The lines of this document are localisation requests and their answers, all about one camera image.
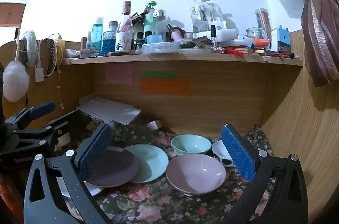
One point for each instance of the white charger plug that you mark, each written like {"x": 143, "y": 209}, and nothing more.
{"x": 39, "y": 75}

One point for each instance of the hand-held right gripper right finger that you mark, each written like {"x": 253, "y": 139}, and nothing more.
{"x": 238, "y": 154}

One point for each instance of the mauve curtain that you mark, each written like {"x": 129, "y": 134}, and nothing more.
{"x": 317, "y": 36}

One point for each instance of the red tassel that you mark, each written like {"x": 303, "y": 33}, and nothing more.
{"x": 235, "y": 52}

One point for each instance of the white fluffy headband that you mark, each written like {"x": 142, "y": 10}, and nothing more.
{"x": 30, "y": 40}

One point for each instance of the light blue box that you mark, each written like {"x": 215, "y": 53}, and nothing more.
{"x": 155, "y": 39}

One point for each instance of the blue white pencil sharpener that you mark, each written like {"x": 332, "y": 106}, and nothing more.
{"x": 280, "y": 40}

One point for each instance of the white plate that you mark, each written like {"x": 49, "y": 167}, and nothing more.
{"x": 94, "y": 190}

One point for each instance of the teal pump bottle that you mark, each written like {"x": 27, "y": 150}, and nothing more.
{"x": 149, "y": 20}

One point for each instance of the white fluffy pompom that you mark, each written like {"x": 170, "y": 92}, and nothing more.
{"x": 15, "y": 81}

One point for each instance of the brown cabinet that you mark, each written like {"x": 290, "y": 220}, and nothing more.
{"x": 12, "y": 13}

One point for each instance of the white printed mug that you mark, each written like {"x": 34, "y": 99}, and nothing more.
{"x": 124, "y": 41}

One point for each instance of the clear plastic case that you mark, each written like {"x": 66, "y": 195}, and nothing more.
{"x": 160, "y": 48}

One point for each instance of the floral tablecloth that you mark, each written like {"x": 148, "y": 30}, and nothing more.
{"x": 159, "y": 205}

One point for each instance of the blue liquid bottle white cap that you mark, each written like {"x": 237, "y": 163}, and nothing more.
{"x": 97, "y": 36}

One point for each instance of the glass bottle with cork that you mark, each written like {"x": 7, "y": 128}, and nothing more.
{"x": 125, "y": 20}

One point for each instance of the orange cloth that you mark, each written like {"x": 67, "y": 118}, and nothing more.
{"x": 10, "y": 202}

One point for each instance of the orange sticky note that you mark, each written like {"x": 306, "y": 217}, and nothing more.
{"x": 164, "y": 87}

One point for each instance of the clear blister package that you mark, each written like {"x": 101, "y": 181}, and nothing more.
{"x": 206, "y": 13}

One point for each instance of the white bowl black spots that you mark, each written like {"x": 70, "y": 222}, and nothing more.
{"x": 219, "y": 151}

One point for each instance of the pink nail polish bottle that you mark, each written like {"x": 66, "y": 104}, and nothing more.
{"x": 175, "y": 34}

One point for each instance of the glass jar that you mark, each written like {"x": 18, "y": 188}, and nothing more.
{"x": 254, "y": 33}

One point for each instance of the clear bottle black cap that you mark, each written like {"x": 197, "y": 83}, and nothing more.
{"x": 213, "y": 36}

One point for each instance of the white rectangular box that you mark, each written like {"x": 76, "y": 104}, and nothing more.
{"x": 225, "y": 34}

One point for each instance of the yellow soft object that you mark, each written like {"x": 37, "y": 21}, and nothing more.
{"x": 61, "y": 45}

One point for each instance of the dark purple plate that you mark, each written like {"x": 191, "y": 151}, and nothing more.
{"x": 116, "y": 168}

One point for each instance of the pink plate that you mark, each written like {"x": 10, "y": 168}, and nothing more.
{"x": 196, "y": 173}

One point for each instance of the clear cylinder of pencils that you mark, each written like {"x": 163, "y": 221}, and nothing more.
{"x": 262, "y": 21}

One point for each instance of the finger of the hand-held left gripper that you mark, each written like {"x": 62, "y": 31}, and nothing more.
{"x": 59, "y": 127}
{"x": 42, "y": 109}

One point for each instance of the small white carton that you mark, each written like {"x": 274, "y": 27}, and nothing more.
{"x": 90, "y": 53}

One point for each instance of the orange highlighter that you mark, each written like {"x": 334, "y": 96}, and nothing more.
{"x": 261, "y": 42}

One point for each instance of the stack of white papers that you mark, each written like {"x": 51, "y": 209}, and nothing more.
{"x": 108, "y": 110}

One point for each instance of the teal bowl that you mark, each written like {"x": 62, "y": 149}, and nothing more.
{"x": 190, "y": 144}

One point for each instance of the pink sticky note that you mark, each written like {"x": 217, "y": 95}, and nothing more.
{"x": 119, "y": 73}

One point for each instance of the brown headband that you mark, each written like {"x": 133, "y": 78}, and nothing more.
{"x": 50, "y": 54}

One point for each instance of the small white bottle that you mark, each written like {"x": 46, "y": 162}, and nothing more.
{"x": 89, "y": 40}

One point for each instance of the dark green bottle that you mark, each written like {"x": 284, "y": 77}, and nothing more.
{"x": 139, "y": 41}

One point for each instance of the blue textured glass bottle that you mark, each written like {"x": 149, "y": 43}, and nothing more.
{"x": 109, "y": 40}

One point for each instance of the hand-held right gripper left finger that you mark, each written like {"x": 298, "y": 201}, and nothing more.
{"x": 95, "y": 154}

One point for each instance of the green sticky note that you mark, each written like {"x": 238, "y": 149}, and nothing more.
{"x": 160, "y": 74}

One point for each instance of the light teal plate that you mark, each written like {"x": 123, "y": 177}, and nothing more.
{"x": 151, "y": 160}

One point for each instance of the clear bottle silver cap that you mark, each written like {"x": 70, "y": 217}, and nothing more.
{"x": 160, "y": 24}

